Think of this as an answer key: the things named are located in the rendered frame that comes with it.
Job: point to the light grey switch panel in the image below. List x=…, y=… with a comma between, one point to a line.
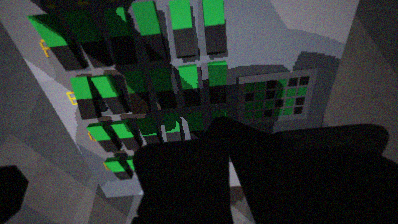
x=122, y=74

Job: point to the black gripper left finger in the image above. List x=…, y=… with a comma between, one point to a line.
x=187, y=160

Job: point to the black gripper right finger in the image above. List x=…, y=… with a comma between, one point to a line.
x=262, y=161

